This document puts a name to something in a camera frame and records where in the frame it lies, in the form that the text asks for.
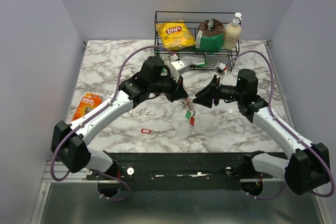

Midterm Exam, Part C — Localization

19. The aluminium frame rail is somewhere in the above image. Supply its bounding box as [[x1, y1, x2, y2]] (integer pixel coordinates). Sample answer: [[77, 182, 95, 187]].
[[44, 153, 285, 183]]

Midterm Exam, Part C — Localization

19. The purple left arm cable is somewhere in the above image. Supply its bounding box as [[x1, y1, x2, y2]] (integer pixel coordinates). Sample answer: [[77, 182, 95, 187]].
[[49, 45, 181, 201]]

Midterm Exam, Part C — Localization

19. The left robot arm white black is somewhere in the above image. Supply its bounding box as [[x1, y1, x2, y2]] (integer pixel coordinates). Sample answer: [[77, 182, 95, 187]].
[[51, 56, 189, 179]]

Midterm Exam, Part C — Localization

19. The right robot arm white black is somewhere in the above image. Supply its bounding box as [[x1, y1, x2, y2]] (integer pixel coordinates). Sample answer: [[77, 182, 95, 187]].
[[193, 69, 335, 195]]

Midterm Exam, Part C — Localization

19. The green white snack packet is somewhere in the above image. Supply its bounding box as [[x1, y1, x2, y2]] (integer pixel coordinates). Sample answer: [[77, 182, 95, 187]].
[[160, 54, 207, 73]]

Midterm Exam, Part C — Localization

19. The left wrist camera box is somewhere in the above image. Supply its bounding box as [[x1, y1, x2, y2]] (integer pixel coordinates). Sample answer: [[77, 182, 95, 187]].
[[169, 60, 190, 81]]

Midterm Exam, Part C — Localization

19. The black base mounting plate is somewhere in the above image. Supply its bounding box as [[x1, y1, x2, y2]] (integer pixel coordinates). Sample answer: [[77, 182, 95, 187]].
[[54, 152, 308, 190]]

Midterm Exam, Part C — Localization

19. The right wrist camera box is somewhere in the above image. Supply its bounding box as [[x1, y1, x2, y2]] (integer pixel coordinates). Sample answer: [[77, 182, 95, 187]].
[[213, 61, 228, 77]]

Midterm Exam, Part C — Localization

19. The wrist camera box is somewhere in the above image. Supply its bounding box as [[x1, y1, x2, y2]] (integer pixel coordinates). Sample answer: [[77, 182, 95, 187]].
[[169, 60, 190, 81], [213, 61, 228, 77]]

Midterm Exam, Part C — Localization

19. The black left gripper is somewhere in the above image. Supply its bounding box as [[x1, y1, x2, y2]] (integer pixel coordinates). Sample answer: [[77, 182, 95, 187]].
[[149, 70, 189, 103]]

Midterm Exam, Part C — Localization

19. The yellow Lays chips bag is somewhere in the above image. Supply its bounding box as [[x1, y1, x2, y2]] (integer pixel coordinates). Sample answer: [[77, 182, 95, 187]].
[[155, 20, 196, 50]]

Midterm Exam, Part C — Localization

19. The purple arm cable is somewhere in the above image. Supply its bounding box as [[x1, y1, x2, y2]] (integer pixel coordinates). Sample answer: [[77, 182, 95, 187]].
[[222, 50, 335, 200], [49, 45, 181, 201]]

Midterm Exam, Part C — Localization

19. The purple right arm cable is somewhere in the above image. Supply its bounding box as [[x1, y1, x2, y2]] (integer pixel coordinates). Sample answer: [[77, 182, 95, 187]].
[[222, 50, 335, 200]]

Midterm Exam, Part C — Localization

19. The black wire rack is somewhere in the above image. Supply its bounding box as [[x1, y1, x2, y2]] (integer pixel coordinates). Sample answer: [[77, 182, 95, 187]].
[[154, 10, 240, 71]]

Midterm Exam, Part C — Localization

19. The key with green tag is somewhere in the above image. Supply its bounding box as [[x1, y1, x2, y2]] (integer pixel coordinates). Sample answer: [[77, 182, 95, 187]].
[[185, 110, 191, 120]]

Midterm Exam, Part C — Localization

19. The green brown coffee bag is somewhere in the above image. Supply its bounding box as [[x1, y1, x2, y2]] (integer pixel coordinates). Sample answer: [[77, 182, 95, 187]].
[[195, 18, 224, 53]]

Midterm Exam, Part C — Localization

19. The cream pump lotion bottle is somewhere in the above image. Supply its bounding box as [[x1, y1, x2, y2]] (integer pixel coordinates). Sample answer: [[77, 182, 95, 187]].
[[223, 12, 242, 50]]

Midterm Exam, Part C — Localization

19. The orange Gillette razor box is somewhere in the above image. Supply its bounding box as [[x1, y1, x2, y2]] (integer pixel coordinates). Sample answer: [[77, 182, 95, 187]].
[[72, 93, 103, 121]]

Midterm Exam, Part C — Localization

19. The lone key with red tag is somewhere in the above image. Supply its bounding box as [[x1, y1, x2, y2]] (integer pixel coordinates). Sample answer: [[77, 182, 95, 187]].
[[140, 129, 160, 134]]

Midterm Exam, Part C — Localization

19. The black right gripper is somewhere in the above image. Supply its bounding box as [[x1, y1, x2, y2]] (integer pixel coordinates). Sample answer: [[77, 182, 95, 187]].
[[193, 74, 244, 108]]

